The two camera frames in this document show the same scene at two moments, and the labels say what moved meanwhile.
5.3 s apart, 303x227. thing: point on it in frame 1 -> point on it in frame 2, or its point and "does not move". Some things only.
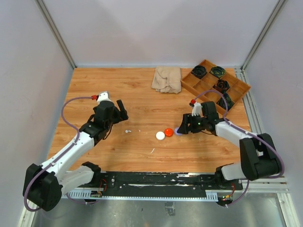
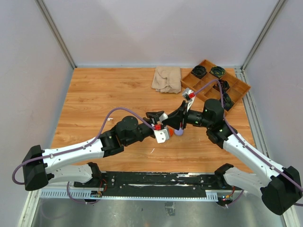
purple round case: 175,131 does not move
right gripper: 184,128 -> 179,116
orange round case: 168,132 does not move
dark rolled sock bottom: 229,102 does not move
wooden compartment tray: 212,84 does not move
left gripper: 122,114 -> 154,117
